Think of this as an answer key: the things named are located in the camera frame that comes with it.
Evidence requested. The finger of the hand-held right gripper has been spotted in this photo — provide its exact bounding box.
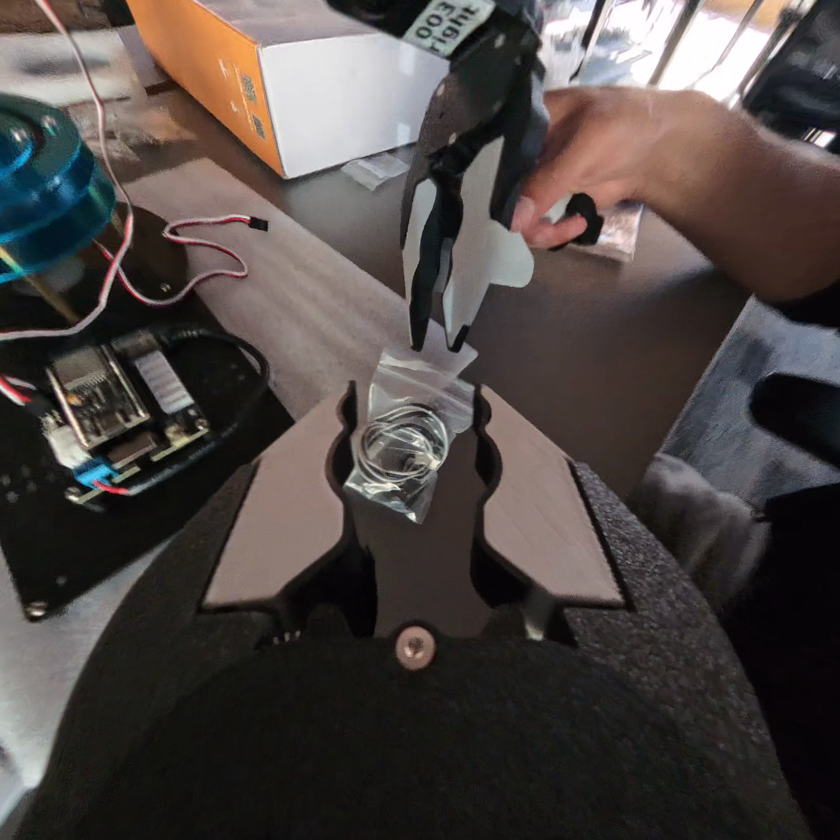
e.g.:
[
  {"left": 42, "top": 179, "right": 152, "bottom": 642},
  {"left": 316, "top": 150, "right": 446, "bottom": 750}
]
[
  {"left": 400, "top": 172, "right": 455, "bottom": 353},
  {"left": 438, "top": 134, "right": 534, "bottom": 350}
]

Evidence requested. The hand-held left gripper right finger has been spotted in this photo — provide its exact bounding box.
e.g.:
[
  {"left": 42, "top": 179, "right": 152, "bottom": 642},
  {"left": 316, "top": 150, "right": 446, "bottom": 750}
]
[{"left": 474, "top": 384, "right": 626, "bottom": 610}]

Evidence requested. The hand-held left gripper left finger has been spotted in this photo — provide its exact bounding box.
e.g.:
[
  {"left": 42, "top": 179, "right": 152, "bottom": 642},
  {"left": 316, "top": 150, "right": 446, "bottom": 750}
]
[{"left": 200, "top": 382, "right": 360, "bottom": 611}]

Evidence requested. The clear zip bag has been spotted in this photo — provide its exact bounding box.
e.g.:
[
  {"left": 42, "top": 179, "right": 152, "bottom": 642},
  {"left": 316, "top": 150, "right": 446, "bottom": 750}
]
[{"left": 341, "top": 344, "right": 480, "bottom": 526}]

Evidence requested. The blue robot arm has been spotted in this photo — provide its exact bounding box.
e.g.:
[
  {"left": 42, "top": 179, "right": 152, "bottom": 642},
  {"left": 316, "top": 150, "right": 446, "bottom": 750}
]
[{"left": 0, "top": 92, "right": 119, "bottom": 286}]

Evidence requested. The person's right forearm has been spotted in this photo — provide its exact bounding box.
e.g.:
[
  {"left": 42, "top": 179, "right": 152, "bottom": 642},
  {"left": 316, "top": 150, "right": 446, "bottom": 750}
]
[{"left": 656, "top": 92, "right": 840, "bottom": 303}]

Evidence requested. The person's right hand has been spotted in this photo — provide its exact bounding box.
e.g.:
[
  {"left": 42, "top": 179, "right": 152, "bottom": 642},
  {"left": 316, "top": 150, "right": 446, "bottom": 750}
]
[{"left": 513, "top": 87, "right": 693, "bottom": 250}]

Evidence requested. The flat clear bag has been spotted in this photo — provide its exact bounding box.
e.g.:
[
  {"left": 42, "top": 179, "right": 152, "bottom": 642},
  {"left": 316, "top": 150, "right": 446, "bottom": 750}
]
[{"left": 341, "top": 154, "right": 422, "bottom": 193}]

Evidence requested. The pile of clear plastic bags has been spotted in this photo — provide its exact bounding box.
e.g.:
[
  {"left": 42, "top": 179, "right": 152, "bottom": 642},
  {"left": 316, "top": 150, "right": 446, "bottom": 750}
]
[{"left": 574, "top": 197, "right": 645, "bottom": 261}]

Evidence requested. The orange white cardboard box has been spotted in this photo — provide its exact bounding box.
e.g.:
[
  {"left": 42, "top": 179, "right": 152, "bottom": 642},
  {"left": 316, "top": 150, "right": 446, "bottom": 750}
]
[{"left": 125, "top": 0, "right": 454, "bottom": 179}]

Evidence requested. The white foam sheet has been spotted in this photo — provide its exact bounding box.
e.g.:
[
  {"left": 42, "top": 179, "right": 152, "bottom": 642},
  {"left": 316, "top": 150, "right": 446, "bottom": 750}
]
[{"left": 0, "top": 177, "right": 401, "bottom": 756}]

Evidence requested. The circuit board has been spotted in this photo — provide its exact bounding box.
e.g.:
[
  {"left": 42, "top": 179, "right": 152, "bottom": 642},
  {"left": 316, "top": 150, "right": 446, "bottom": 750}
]
[{"left": 42, "top": 331, "right": 214, "bottom": 496}]

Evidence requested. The black office chair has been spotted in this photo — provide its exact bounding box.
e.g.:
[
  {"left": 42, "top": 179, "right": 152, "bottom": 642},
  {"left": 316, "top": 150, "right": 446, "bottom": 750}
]
[{"left": 742, "top": 0, "right": 840, "bottom": 132}]

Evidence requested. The black usb cable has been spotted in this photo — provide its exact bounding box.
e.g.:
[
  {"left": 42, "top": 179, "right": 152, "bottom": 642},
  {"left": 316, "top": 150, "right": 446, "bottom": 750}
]
[{"left": 164, "top": 325, "right": 270, "bottom": 460}]

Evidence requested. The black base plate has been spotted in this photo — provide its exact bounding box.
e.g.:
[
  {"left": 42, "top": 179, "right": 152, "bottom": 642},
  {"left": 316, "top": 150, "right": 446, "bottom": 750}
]
[{"left": 0, "top": 203, "right": 296, "bottom": 621}]

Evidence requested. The red white servo cable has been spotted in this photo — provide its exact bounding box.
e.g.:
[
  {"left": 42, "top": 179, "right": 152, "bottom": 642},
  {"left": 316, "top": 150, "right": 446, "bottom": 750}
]
[
  {"left": 0, "top": 0, "right": 139, "bottom": 342},
  {"left": 118, "top": 213, "right": 270, "bottom": 306},
  {"left": 0, "top": 373, "right": 56, "bottom": 414}
]

